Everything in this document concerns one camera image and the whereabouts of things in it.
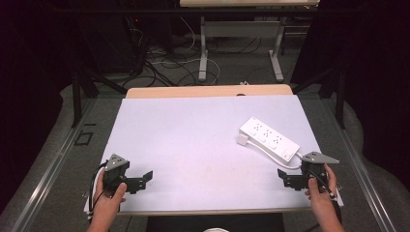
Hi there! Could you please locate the black metal stand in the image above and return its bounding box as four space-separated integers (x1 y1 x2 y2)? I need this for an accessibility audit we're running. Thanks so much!
69 61 129 129
291 61 349 131

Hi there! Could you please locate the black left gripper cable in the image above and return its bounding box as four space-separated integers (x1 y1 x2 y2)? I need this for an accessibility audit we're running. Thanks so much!
88 160 109 224

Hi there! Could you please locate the desk with white legs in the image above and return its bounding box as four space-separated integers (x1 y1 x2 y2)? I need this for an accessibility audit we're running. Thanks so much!
178 0 322 83

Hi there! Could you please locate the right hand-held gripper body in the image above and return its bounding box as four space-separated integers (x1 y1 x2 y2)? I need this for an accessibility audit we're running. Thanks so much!
300 152 340 187

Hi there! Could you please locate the white table mat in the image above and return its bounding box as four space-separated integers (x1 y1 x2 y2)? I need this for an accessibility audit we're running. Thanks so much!
83 94 344 215

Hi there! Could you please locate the black equipment rack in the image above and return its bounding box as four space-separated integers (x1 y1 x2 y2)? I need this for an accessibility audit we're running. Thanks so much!
124 15 153 78

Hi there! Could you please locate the white power plug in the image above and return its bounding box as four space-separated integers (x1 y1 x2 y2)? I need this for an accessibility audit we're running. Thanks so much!
236 132 250 146

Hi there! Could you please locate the metal floor rail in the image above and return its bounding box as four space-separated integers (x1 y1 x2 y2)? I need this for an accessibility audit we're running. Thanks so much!
320 98 399 232
9 98 98 232

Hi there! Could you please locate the square floor socket cover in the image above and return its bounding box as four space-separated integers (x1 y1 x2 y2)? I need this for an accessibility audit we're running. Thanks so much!
73 130 95 147

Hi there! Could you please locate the person's right hand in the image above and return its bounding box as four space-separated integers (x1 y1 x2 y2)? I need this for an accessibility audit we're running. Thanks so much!
304 163 339 203

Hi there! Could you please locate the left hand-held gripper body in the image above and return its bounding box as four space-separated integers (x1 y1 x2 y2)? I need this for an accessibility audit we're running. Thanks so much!
102 154 131 191

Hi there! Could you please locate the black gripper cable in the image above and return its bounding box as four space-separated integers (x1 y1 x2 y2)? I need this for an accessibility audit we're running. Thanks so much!
88 160 109 224
307 169 344 225

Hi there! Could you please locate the white power strip cable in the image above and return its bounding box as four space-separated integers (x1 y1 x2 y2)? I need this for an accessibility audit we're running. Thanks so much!
246 140 306 171

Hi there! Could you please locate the bundle of black floor cables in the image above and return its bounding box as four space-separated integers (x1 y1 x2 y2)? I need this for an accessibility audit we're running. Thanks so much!
122 35 207 89

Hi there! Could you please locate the white power strip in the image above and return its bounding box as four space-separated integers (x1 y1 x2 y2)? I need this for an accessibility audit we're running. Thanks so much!
239 116 301 163

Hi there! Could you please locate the white floor cable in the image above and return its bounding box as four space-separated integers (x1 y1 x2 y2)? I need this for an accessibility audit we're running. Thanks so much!
151 15 221 86

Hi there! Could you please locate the person's left hand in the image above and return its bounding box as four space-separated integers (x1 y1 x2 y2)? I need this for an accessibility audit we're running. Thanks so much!
93 172 128 213

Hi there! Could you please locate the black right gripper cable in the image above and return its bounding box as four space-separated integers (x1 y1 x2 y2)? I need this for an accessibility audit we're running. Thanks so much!
307 169 344 225

